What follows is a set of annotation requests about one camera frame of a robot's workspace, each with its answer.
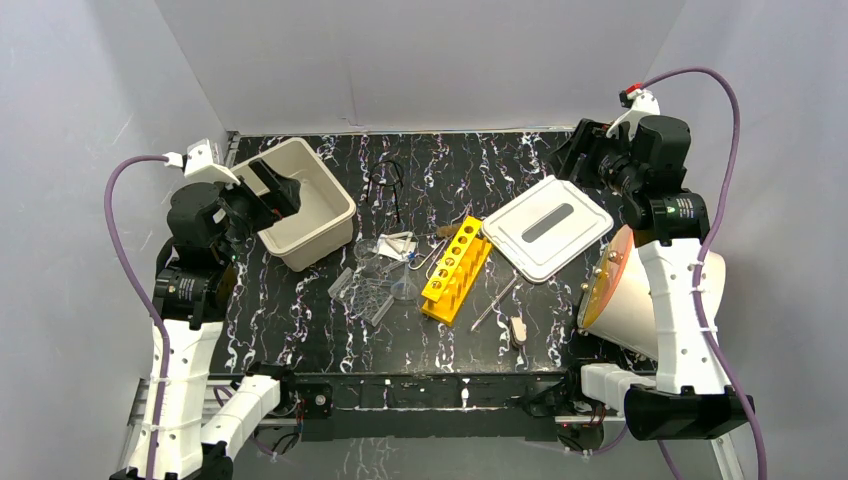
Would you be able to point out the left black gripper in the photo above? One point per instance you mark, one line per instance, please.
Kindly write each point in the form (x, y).
(263, 187)

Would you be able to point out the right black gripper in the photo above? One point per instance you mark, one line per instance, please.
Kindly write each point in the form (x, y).
(589, 139)

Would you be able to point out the black wire ring stand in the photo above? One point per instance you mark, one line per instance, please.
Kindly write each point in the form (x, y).
(386, 174)

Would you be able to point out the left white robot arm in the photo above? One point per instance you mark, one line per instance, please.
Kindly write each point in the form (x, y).
(195, 277)

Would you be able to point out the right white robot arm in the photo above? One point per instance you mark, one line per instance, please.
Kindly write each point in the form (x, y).
(691, 396)

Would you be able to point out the beige plastic bin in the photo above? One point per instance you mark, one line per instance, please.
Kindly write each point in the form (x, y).
(324, 223)

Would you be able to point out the white bin lid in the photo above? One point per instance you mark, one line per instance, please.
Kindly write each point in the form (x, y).
(546, 227)

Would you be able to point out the clear well plate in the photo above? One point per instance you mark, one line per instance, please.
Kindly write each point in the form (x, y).
(364, 297)

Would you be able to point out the white centrifuge with orange lid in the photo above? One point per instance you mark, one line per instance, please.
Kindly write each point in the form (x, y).
(616, 304)

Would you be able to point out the glass stirring rod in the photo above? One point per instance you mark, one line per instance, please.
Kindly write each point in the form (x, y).
(494, 303)

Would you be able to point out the yellow test tube rack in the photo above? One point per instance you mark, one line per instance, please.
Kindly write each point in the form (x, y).
(454, 275)

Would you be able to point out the clear plastic funnel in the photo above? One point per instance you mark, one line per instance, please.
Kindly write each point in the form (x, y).
(405, 289)

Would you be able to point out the small beige stopper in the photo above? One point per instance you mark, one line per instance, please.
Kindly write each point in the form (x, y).
(518, 335)

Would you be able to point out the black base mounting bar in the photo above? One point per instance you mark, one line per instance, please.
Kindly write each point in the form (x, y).
(348, 406)

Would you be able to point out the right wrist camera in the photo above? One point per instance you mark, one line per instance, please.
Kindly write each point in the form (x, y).
(638, 102)

